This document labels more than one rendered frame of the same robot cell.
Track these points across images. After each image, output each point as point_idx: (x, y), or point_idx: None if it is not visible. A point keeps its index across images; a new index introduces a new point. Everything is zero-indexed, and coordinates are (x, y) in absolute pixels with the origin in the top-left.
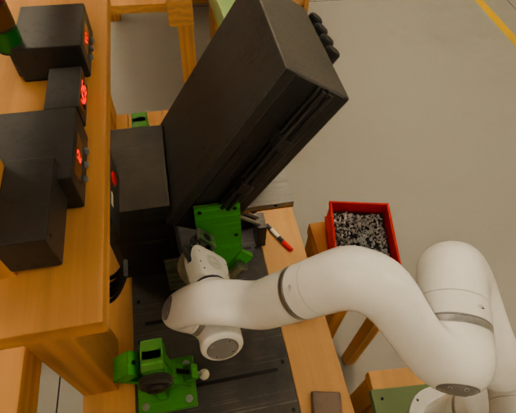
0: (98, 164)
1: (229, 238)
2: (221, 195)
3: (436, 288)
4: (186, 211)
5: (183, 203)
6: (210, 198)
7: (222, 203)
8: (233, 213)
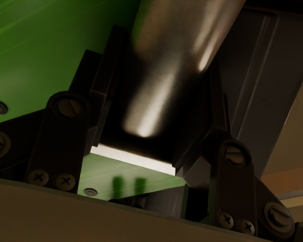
0: None
1: (6, 82)
2: (150, 201)
3: None
4: (245, 118)
5: (266, 155)
6: (177, 188)
7: (138, 199)
8: (83, 178)
